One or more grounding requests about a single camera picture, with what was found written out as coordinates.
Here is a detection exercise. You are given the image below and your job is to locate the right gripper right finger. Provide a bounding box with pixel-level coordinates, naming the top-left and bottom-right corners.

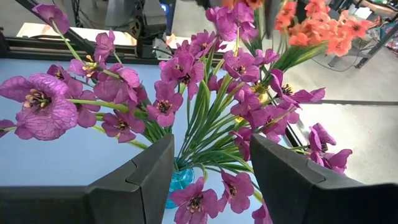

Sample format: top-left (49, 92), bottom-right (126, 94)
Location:
top-left (249, 133), bottom-right (398, 224)

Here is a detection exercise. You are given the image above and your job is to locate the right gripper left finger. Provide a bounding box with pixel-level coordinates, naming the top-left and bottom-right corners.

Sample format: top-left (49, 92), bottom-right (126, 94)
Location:
top-left (0, 133), bottom-right (175, 224)

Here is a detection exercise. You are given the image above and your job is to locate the blue glass vase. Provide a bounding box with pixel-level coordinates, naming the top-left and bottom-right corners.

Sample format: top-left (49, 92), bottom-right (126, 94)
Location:
top-left (164, 166), bottom-right (196, 210)

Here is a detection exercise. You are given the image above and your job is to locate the yellow glass vase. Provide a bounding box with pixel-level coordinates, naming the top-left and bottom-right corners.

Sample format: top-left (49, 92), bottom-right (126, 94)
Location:
top-left (248, 82), bottom-right (271, 106)

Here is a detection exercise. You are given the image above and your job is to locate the black-legged workbench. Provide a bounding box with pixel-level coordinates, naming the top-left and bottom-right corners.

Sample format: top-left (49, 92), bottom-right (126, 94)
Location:
top-left (326, 0), bottom-right (398, 70)

